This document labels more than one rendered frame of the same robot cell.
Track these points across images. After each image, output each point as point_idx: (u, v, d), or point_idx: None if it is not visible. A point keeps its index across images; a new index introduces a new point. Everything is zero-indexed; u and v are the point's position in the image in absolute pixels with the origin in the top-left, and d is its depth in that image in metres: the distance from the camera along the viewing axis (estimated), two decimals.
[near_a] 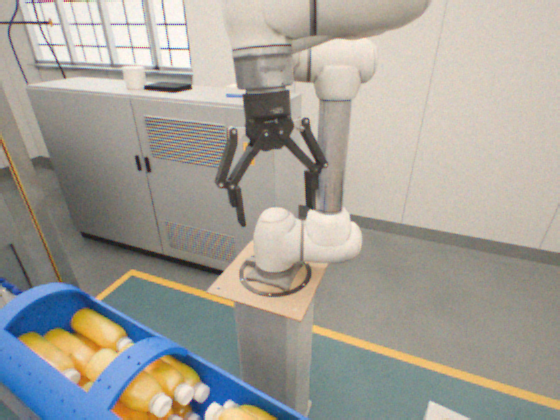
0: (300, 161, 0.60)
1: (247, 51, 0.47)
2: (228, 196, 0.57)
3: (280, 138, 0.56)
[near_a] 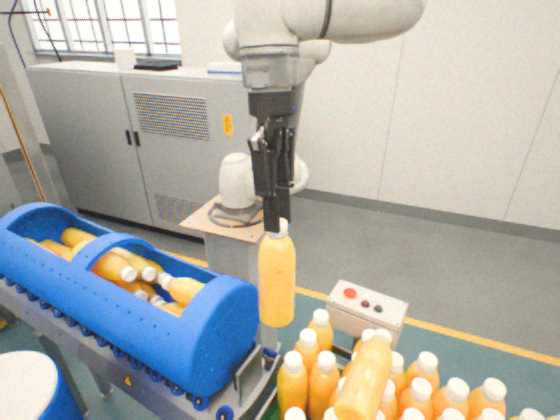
0: (274, 178, 0.57)
1: None
2: None
3: (264, 139, 0.56)
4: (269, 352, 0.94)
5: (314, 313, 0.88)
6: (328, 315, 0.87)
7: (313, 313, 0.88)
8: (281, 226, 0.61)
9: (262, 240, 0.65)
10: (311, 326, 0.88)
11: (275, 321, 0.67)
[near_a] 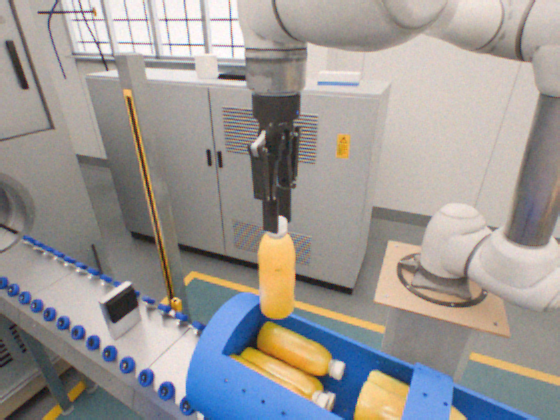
0: (274, 181, 0.56)
1: None
2: None
3: None
4: None
5: None
6: None
7: None
8: (280, 226, 0.61)
9: (263, 237, 0.65)
10: None
11: (274, 314, 0.69)
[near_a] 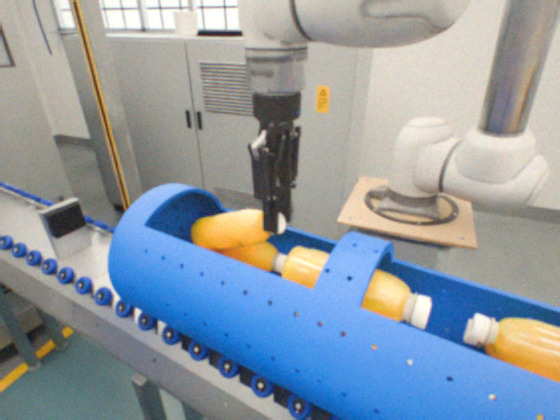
0: (275, 181, 0.56)
1: None
2: None
3: None
4: None
5: None
6: None
7: None
8: (278, 232, 0.62)
9: (255, 212, 0.64)
10: None
11: (200, 246, 0.72)
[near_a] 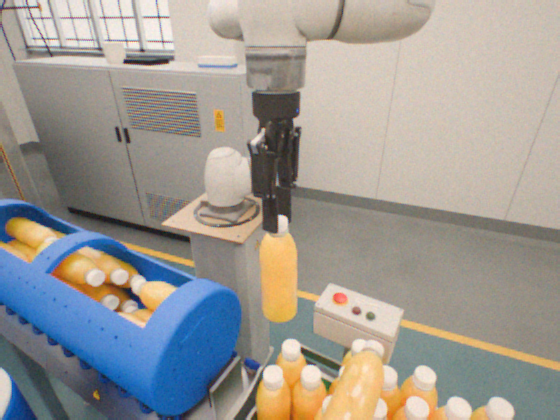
0: (274, 180, 0.56)
1: None
2: None
3: (266, 140, 0.55)
4: (251, 364, 0.85)
5: None
6: (286, 220, 0.61)
7: None
8: None
9: (42, 233, 1.05)
10: (264, 238, 0.63)
11: (10, 235, 1.12)
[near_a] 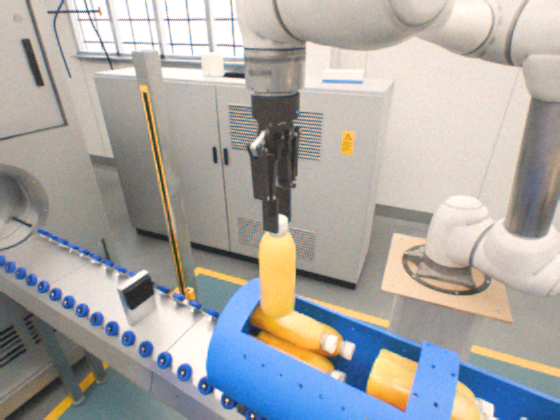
0: (274, 181, 0.56)
1: None
2: None
3: (265, 141, 0.54)
4: None
5: None
6: (286, 220, 0.62)
7: None
8: (331, 353, 0.78)
9: (317, 329, 0.79)
10: (264, 237, 0.63)
11: (254, 325, 0.85)
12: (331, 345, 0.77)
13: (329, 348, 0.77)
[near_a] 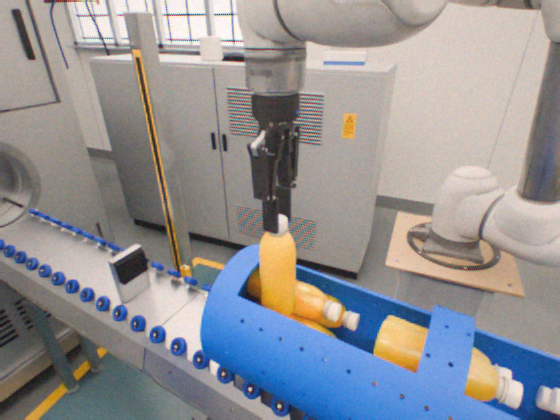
0: (274, 181, 0.56)
1: None
2: None
3: (266, 141, 0.54)
4: None
5: None
6: (286, 220, 0.62)
7: None
8: (334, 321, 0.73)
9: (319, 296, 0.74)
10: (264, 237, 0.63)
11: (252, 295, 0.80)
12: (334, 312, 0.72)
13: (332, 316, 0.72)
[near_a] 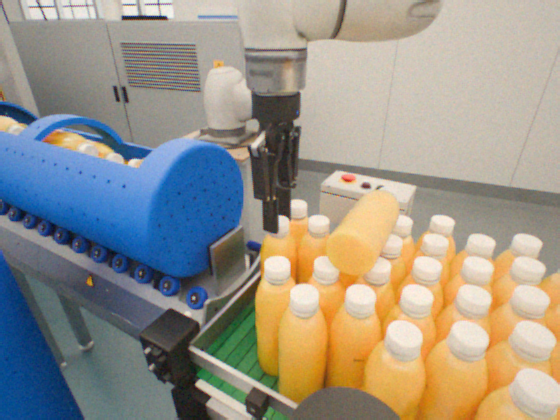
0: (274, 181, 0.56)
1: None
2: None
3: None
4: (254, 244, 0.80)
5: (15, 127, 0.92)
6: None
7: (15, 126, 0.93)
8: None
9: None
10: (3, 126, 0.93)
11: None
12: None
13: None
